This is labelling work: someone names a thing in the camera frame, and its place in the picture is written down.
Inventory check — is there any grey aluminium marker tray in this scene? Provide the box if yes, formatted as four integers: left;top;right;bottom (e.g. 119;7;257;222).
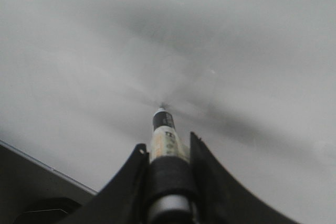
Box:
1;140;98;195

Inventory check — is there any whiteboard marker with black tape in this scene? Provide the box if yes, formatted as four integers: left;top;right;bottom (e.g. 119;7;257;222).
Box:
145;106;197;223

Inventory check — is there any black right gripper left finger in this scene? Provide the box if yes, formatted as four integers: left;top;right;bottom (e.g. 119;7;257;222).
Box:
59;144;148;223

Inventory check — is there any white whiteboard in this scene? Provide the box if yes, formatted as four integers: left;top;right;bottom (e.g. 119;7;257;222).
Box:
1;0;335;223

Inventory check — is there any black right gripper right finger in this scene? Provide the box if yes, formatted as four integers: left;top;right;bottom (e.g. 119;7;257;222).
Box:
190;132;296;223

